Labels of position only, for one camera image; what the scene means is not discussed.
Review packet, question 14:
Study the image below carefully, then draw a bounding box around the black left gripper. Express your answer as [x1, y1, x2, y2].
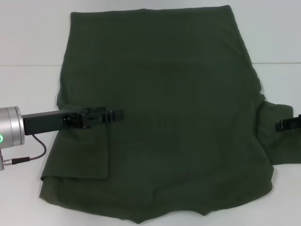
[22, 106, 126, 136]

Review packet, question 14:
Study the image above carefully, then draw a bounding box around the dark green t-shirt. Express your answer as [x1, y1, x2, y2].
[39, 4, 301, 212]

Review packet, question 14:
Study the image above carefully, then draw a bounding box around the dark left arm cable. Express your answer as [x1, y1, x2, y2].
[2, 133, 47, 165]

